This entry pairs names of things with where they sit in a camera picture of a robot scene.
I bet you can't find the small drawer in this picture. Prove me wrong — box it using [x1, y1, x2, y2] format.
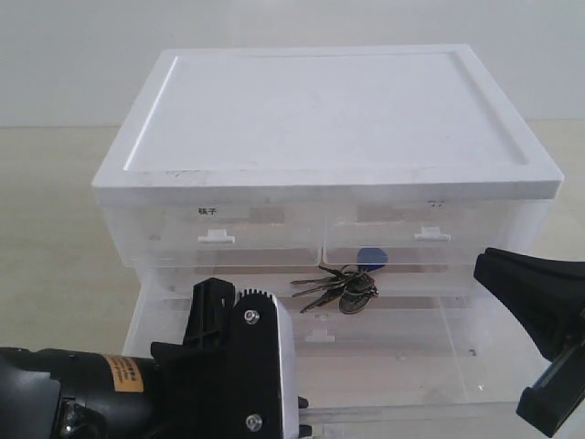
[150, 200, 324, 271]
[319, 198, 522, 269]

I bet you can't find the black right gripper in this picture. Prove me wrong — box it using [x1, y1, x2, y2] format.
[473, 248, 584, 423]

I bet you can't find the top left small drawer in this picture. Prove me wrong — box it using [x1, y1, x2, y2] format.
[150, 200, 324, 271]

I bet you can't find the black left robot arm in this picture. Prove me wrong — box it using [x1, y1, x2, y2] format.
[1, 278, 313, 438]

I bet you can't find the top right small drawer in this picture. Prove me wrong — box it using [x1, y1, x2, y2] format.
[319, 198, 522, 269]

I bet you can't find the key bunch with blue tag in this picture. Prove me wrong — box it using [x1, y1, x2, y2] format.
[290, 248, 388, 316]

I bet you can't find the wide clear drawer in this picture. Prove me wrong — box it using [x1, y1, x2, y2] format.
[123, 266, 547, 438]
[291, 296, 479, 357]

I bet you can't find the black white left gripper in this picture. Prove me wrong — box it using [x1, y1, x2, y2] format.
[151, 277, 311, 438]

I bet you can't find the white translucent drawer cabinet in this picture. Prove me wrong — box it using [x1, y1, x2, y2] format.
[92, 45, 563, 274]

